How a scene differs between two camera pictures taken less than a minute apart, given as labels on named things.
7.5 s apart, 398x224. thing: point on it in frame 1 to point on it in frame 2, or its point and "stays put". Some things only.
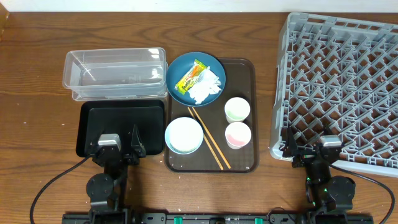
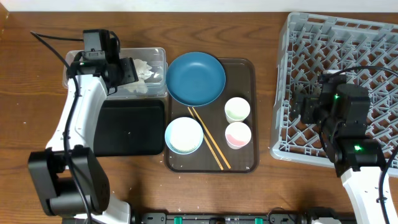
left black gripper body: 130,161 to 123,74
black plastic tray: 118,117 stays put
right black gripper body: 305,155 to 313,111
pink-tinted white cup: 237,134 stays put
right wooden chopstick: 196,114 stays put
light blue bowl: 184,135 stays put
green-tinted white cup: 236,109 stays put
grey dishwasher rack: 342,74 stays put
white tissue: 208,84 to 143,72
